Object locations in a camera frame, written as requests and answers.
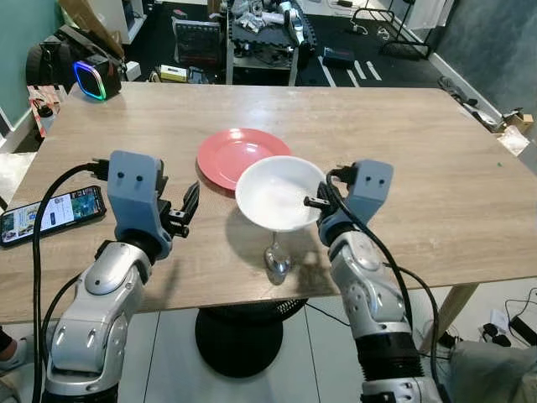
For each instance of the white bowl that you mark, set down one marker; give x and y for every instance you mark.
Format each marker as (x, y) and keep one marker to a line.
(273, 195)

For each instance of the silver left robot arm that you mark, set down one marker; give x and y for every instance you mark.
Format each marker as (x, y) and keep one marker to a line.
(96, 311)

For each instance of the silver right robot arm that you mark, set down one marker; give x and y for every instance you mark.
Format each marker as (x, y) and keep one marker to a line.
(373, 311)

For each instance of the red plate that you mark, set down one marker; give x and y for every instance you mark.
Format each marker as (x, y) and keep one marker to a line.
(226, 155)

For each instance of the metal spoon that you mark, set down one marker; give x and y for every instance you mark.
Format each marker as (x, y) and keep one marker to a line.
(278, 264)

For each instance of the black smartphone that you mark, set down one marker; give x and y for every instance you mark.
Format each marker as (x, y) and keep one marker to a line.
(50, 214)

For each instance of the small yellow box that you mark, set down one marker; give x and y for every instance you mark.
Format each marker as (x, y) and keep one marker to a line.
(173, 74)

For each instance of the black box with rainbow light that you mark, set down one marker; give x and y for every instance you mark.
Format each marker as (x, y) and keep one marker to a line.
(99, 77)

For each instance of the black round floor base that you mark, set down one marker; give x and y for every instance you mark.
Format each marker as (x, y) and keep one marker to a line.
(239, 340)

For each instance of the small open cardboard box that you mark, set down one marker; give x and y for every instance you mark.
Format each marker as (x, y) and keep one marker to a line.
(518, 122)

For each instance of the wooden table leg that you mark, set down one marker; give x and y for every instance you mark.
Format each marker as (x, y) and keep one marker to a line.
(453, 312)

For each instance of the black floor power adapter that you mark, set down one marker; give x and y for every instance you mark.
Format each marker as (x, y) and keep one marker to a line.
(522, 329)

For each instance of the black backpack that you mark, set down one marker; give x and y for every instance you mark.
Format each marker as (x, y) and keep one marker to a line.
(50, 59)

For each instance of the metal cart with clutter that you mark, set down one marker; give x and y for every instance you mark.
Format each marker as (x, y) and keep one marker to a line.
(268, 34)

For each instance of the brown cardboard box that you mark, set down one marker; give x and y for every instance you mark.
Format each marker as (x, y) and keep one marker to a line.
(88, 21)

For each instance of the grey cloth bundle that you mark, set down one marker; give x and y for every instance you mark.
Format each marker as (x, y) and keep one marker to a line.
(495, 374)

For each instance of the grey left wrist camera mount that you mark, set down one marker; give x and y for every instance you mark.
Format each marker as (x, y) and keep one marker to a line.
(134, 197)

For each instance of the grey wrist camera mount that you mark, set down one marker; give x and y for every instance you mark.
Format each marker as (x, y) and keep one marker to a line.
(134, 197)
(369, 189)

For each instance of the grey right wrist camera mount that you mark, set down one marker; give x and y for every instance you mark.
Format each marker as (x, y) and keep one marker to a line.
(369, 189)

